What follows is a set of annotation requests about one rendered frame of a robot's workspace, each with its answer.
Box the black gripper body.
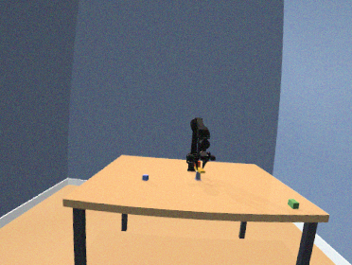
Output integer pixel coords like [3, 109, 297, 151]
[186, 147, 216, 161]

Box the small green block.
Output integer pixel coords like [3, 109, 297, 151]
[288, 199, 300, 209]

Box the small blue block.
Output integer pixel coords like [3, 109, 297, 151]
[141, 175, 149, 181]

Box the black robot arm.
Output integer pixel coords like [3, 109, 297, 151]
[186, 117, 211, 172]

